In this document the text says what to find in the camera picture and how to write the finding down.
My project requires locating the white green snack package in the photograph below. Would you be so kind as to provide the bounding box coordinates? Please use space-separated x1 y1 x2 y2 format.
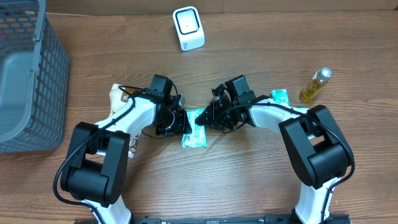
182 108 207 149

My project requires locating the teal tissue pack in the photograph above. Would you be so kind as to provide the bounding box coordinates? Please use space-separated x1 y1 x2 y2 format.
271 89 290 106

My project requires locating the brown labelled food package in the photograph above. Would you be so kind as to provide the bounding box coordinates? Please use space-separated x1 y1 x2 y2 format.
109 83 140 158

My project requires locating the yellow oil bottle silver cap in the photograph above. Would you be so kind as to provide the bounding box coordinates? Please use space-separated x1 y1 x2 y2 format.
299 67 332 103

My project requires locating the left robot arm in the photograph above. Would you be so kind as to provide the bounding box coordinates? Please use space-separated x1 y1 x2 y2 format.
53 75 192 223

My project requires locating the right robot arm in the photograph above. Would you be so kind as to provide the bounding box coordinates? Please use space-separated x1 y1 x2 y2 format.
195 75 354 223

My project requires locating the white barcode scanner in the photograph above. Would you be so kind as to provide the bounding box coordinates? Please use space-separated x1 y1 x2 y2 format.
172 6 205 52

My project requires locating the grey plastic mesh basket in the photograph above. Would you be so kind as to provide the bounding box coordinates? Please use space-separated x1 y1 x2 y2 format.
1 0 70 153

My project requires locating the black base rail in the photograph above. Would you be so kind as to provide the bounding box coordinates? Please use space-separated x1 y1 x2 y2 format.
74 214 351 224

